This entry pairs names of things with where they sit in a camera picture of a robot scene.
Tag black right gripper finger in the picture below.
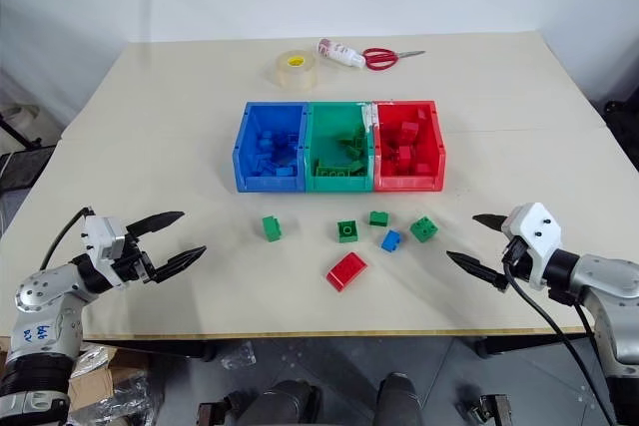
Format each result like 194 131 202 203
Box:
444 249 510 293
471 213 511 233

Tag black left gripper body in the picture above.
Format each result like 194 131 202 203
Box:
110 231 157 289

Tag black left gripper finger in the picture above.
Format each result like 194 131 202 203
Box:
149 245 208 284
126 211 187 239

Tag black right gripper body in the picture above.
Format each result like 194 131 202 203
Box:
500 235 531 282

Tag green four stud brick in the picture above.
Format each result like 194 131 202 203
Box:
409 215 439 243

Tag small blue toy brick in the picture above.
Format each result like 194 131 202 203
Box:
380 229 404 252

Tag red plastic bin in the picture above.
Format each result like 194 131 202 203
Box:
370 99 447 194

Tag blue plastic bin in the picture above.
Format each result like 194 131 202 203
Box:
232 101 310 195

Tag crumpled clear plastic wrap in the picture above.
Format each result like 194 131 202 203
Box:
218 339 259 372

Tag brown cardboard box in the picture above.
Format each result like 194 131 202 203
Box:
63 345 151 426

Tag large red toy brick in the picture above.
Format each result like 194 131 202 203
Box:
325 251 369 293

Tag clear plastic bag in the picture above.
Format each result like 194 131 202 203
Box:
69 345 167 426

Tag green brick with round hole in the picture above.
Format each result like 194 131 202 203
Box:
336 219 359 244

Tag dark rounded shape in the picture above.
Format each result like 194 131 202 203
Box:
376 371 431 426
248 378 323 426

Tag black stand equipment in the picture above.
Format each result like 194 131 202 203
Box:
0 104 57 193

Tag green plastic bin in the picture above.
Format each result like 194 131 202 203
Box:
303 100 376 195

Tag clear packing tape roll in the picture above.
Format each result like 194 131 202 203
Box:
264 48 320 92

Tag white bottle with red print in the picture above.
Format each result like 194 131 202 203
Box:
315 37 368 71

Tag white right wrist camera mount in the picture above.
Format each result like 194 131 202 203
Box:
500 202 564 290

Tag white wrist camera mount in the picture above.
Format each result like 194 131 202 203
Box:
500 202 564 290
81 215 132 273

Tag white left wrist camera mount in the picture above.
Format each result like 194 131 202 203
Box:
81 215 132 273

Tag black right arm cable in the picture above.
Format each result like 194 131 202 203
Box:
502 245 616 426

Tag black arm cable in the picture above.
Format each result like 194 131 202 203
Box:
39 206 96 270
502 245 616 426

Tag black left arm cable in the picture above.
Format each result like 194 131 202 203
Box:
39 206 96 270

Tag red handled scissors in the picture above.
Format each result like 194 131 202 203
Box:
360 47 426 71

